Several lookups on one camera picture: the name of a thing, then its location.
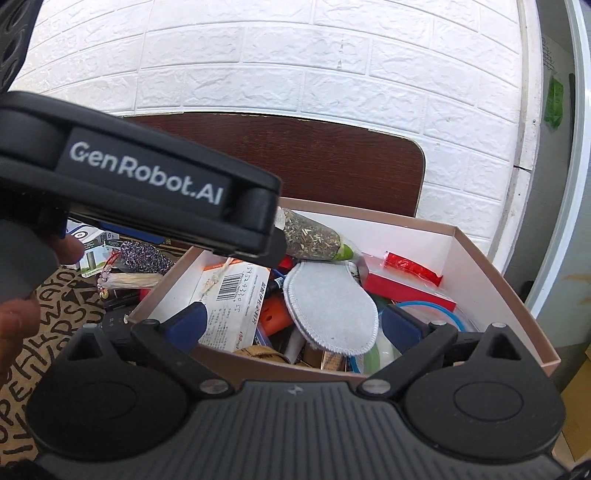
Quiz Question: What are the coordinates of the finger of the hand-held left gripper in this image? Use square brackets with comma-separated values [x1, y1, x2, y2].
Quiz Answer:
[257, 207, 289, 268]

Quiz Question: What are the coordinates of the brown chair back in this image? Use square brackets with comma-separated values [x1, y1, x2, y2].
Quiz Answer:
[122, 113, 426, 217]

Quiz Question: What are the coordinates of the small black device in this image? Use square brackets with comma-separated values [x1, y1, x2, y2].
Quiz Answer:
[99, 309, 134, 330]

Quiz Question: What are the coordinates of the cream tassel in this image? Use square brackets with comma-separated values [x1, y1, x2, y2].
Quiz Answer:
[111, 272, 165, 291]

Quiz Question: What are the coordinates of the red foil packet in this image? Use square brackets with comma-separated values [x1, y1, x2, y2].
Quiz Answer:
[383, 251, 444, 283]

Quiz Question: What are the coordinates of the green wall sticker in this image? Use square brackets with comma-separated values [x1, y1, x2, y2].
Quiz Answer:
[544, 76, 567, 131]

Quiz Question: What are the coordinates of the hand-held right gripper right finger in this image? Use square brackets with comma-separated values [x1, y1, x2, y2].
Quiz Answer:
[360, 304, 529, 398]

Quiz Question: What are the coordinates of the clear container with blue rim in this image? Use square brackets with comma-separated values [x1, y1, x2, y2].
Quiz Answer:
[348, 300, 481, 374]

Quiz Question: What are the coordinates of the pink bead string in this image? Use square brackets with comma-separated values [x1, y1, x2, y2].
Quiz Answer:
[95, 256, 123, 297]

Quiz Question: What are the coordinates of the bag of dried herbs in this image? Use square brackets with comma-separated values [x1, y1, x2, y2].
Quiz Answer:
[274, 208, 365, 265]

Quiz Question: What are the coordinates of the person's left hand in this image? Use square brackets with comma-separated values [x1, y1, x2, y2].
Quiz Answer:
[0, 234, 87, 385]

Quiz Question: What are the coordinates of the tan webbing strap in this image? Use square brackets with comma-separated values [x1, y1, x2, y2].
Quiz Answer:
[231, 348, 287, 368]

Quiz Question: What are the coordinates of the white barcode packet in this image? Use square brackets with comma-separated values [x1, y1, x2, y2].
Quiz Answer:
[191, 257, 271, 354]

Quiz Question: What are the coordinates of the purple knitted pouch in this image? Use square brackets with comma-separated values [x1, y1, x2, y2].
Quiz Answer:
[117, 240, 176, 278]

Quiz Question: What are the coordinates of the letter patterned tablecloth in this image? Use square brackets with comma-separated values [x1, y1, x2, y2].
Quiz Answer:
[0, 240, 195, 462]

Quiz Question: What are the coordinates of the cardboard box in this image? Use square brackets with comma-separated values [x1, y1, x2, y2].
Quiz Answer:
[127, 198, 561, 384]

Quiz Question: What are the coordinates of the red flat box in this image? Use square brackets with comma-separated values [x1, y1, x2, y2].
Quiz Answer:
[358, 256, 458, 312]

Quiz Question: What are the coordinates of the orange plastic item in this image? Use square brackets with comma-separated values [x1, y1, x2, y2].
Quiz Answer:
[256, 298, 289, 335]

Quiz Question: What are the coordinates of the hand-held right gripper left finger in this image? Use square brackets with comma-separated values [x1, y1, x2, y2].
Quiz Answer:
[60, 301, 232, 398]

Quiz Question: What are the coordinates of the grey fabric insole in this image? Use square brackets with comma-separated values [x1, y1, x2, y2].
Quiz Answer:
[283, 261, 379, 355]

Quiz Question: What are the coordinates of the white door frame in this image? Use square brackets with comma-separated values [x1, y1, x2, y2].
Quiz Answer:
[522, 0, 591, 319]

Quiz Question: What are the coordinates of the white and green box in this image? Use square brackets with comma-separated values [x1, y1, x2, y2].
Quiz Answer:
[78, 242, 121, 278]

